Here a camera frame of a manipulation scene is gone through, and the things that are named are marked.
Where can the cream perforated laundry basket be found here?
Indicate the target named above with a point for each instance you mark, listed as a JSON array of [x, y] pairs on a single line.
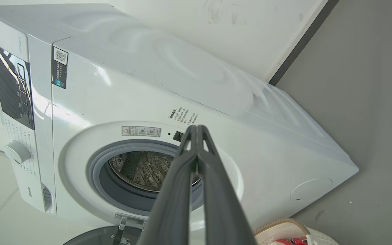
[[284, 231]]

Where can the black round washer door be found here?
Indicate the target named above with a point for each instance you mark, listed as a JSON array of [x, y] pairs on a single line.
[[94, 238]]

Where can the red printed garment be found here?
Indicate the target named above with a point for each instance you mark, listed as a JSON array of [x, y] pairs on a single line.
[[289, 242]]

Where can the silver metal door hinge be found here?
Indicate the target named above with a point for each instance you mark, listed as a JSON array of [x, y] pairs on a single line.
[[123, 226]]

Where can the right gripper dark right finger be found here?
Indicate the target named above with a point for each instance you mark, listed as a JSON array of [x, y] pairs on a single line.
[[219, 204]]

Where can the black QR code sticker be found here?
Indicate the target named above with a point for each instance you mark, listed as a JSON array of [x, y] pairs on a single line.
[[60, 68]]

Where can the black washing machine display panel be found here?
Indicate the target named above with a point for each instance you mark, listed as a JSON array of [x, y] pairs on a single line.
[[12, 88]]

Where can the grey warning sticker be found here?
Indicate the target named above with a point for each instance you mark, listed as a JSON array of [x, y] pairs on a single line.
[[141, 131]]

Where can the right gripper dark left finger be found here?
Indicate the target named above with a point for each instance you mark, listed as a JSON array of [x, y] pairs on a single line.
[[172, 204]]

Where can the round white filter cover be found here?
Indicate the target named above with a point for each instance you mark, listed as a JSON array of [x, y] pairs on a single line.
[[311, 189]]

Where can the grey rubber door seal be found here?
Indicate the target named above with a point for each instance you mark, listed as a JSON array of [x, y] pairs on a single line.
[[97, 177]]

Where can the white front-load washing machine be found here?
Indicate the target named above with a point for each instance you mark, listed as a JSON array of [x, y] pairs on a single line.
[[267, 153]]

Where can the stainless steel washing machine drum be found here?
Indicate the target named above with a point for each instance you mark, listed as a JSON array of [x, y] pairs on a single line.
[[141, 170]]

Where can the small QR code sticker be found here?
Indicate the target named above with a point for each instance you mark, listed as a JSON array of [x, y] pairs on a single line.
[[125, 241]]

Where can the white and dark baseboard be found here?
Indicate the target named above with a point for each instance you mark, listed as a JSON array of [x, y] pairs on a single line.
[[303, 42]]

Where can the white washing machine dial knob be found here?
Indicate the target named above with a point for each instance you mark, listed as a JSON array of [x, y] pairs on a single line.
[[17, 152]]

